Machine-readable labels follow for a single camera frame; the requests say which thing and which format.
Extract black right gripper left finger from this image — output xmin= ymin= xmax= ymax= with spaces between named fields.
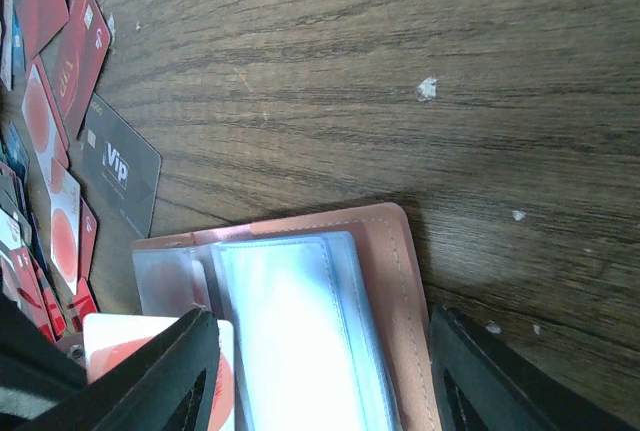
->
xmin=14 ymin=309 xmax=220 ymax=430

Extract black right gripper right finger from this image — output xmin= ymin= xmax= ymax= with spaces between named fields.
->
xmin=429 ymin=306 xmax=634 ymax=430

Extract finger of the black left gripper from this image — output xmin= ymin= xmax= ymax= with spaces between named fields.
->
xmin=1 ymin=296 xmax=87 ymax=421

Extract white card red circles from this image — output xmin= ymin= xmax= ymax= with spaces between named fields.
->
xmin=77 ymin=309 xmax=236 ymax=430

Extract black card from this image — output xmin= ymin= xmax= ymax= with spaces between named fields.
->
xmin=82 ymin=93 xmax=162 ymax=239

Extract pile of red cards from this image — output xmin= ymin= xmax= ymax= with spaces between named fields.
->
xmin=13 ymin=0 xmax=97 ymax=332

